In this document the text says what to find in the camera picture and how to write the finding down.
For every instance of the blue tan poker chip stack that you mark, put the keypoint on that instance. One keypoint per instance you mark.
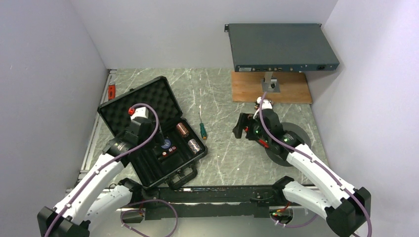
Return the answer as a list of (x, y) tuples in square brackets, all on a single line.
[(194, 146)]

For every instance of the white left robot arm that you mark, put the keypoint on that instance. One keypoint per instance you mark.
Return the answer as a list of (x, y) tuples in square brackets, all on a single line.
[(80, 210)]

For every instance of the black poker set case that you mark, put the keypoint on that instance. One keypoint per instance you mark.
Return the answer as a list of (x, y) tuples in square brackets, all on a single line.
[(151, 111)]

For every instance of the green handled screwdriver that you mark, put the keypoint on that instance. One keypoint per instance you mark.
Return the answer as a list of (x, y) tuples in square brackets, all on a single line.
[(202, 126)]

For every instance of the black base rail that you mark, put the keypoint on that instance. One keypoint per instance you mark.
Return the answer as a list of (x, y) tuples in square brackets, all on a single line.
[(257, 201)]

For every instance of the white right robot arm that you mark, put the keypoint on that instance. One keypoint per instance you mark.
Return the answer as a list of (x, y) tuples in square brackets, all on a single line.
[(344, 207)]

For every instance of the grey metal stand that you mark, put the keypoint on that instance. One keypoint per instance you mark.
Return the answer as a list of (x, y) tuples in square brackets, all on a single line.
[(269, 83)]

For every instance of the orange black poker chip stack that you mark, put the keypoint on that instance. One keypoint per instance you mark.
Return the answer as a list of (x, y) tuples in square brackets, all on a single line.
[(182, 129)]

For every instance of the wooden board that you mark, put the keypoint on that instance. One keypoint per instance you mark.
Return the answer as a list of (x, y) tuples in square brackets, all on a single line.
[(293, 87)]

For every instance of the blue dealer button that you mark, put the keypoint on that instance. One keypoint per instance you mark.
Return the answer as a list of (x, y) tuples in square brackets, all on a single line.
[(167, 144)]

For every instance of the grey rack mount unit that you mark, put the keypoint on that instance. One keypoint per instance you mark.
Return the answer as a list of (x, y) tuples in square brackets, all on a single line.
[(275, 47)]

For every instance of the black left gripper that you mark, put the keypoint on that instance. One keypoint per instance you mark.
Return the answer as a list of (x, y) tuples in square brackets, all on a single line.
[(160, 138)]

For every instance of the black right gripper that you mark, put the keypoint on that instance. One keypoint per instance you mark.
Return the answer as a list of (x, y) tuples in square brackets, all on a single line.
[(244, 121)]

